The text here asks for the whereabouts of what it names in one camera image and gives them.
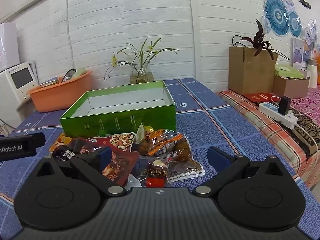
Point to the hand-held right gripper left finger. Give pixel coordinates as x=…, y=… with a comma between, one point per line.
x=106, y=155

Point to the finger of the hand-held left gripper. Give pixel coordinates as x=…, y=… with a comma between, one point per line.
x=36, y=140

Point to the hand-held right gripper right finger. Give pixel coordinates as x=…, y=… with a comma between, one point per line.
x=217, y=156

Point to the dark red meat snack packet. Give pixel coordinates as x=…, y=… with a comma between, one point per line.
x=120, y=162

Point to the nut picture snack packet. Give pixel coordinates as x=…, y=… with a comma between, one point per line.
x=122, y=140

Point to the orange snack packet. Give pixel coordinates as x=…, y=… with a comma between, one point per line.
x=58, y=140

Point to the black snack packet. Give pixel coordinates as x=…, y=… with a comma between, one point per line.
x=66, y=153

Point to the green cardboard box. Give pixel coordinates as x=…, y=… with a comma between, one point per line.
x=120, y=122

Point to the yellow green snack packet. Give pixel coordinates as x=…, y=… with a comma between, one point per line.
x=140, y=133

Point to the small red candy packet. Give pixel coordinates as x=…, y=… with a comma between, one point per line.
x=156, y=172

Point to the orange print clear packet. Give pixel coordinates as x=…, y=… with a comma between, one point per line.
x=162, y=140

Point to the blue plaid tablecloth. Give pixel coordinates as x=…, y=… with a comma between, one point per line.
x=200, y=120

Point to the white appliance with screen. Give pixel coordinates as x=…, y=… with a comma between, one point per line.
x=10, y=97

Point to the orange plastic basin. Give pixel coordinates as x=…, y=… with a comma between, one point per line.
x=60, y=95

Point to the orange plaid blanket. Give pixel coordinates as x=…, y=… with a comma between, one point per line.
x=260, y=125

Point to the flat printed box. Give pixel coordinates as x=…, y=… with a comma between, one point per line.
x=50, y=83

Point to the white power strip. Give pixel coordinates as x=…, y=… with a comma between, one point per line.
x=271, y=110

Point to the metal pot lid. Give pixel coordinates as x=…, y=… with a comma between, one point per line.
x=67, y=75

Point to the red booklet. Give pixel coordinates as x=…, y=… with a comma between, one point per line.
x=261, y=97

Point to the pale green dish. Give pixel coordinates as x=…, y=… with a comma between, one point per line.
x=80, y=73

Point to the black charger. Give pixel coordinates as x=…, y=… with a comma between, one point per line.
x=284, y=105

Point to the glass vase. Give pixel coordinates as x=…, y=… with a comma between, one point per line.
x=141, y=76

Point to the brown paper bag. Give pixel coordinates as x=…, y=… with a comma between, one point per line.
x=250, y=72

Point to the brown patterned cloth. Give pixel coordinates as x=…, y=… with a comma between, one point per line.
x=306, y=132

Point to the white water purifier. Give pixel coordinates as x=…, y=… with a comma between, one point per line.
x=8, y=45

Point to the brown cardboard box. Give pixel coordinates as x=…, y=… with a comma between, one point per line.
x=290, y=88

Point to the pink floral blanket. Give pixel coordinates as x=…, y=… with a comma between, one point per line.
x=308, y=102

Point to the yellow flowered plant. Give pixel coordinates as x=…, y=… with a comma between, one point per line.
x=142, y=52

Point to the flat light green box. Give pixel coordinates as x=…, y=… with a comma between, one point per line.
x=288, y=72

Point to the purple leafed plant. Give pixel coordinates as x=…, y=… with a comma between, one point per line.
x=258, y=37

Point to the white thermos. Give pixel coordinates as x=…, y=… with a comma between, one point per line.
x=312, y=72

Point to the medium blue paper fan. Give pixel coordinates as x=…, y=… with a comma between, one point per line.
x=295, y=25

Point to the large blue paper fan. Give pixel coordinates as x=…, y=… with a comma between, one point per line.
x=277, y=15

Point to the wall picture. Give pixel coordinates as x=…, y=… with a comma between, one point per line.
x=298, y=50

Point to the black wall sign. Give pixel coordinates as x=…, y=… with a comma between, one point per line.
x=304, y=2

